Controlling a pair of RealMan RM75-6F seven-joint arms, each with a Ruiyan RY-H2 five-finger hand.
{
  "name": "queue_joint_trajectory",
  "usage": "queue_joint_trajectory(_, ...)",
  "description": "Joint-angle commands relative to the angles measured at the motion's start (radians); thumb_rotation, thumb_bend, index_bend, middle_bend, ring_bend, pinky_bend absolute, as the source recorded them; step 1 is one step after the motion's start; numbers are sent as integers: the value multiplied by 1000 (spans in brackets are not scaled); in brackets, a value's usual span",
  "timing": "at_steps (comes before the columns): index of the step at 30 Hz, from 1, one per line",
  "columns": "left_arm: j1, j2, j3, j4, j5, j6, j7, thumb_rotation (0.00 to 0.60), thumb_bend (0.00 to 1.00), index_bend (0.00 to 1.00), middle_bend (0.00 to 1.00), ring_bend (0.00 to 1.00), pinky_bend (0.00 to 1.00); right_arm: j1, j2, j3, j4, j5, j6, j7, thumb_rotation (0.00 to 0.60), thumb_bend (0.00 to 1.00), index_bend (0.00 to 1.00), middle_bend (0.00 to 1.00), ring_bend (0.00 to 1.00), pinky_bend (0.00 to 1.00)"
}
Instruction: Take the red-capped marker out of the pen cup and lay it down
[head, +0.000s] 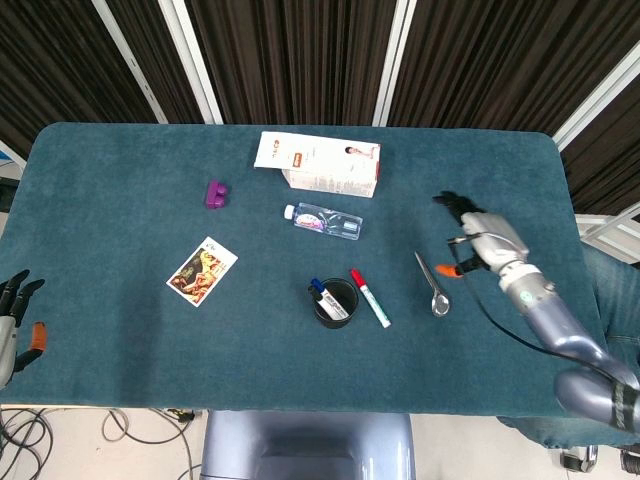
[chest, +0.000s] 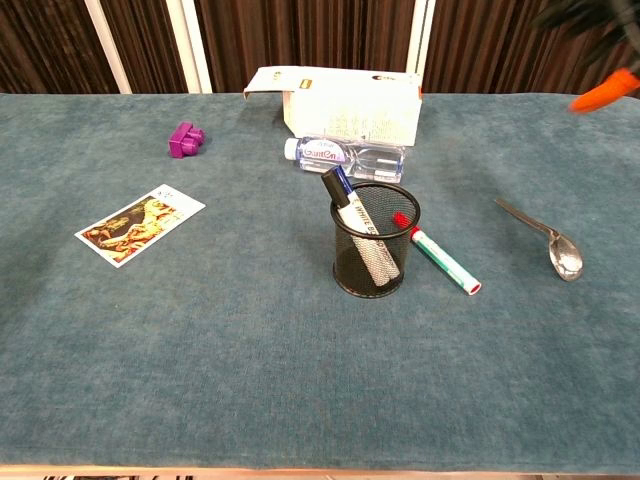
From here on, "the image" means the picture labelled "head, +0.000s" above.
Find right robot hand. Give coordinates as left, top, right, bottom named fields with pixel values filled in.
left=432, top=190, right=531, bottom=279

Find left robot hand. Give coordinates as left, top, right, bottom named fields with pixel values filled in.
left=0, top=269, right=49, bottom=391

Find red capped whiteboard marker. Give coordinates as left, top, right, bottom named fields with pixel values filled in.
left=350, top=268, right=392, bottom=330

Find black mesh pen cup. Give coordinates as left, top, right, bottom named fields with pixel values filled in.
left=313, top=278, right=360, bottom=330

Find blue capped whiteboard marker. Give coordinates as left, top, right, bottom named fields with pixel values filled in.
left=310, top=277, right=350, bottom=319

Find black capped whiteboard marker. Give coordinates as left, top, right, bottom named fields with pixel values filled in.
left=306, top=284, right=337, bottom=321

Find metal spoon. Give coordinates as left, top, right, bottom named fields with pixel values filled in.
left=413, top=251, right=451, bottom=318

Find teal table cloth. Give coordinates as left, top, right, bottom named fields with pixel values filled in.
left=0, top=122, right=640, bottom=450

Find clear plastic water bottle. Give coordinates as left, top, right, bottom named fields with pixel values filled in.
left=283, top=202, right=363, bottom=242

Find white cardboard carton box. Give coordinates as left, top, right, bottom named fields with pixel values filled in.
left=253, top=131, right=383, bottom=200

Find picture card with painting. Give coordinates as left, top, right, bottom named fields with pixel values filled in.
left=165, top=236, right=239, bottom=308

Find purple toy building block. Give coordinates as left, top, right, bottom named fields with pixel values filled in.
left=203, top=179, right=229, bottom=210

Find dark brown pleated curtain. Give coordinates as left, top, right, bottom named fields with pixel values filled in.
left=0, top=0, right=640, bottom=216

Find blue grey robot torso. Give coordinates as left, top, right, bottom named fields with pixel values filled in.
left=199, top=410, right=417, bottom=480

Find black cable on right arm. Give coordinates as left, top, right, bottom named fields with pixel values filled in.
left=447, top=234, right=566, bottom=359

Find black floor cables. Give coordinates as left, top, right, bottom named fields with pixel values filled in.
left=0, top=407, right=55, bottom=480

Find white metal frame rack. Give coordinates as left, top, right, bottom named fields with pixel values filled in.
left=574, top=202, right=640, bottom=264

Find slanted white frame beam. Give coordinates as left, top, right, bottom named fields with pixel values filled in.
left=552, top=42, right=640, bottom=151

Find grey floor cable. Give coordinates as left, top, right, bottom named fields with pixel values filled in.
left=102, top=408, right=204, bottom=480

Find white frame post with black edge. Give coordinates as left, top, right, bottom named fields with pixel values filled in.
left=372, top=0, right=418, bottom=127

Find thin white frame post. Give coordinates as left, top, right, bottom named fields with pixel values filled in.
left=91, top=0, right=169, bottom=125

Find wide white frame post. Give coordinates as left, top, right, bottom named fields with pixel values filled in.
left=158, top=0, right=224, bottom=125

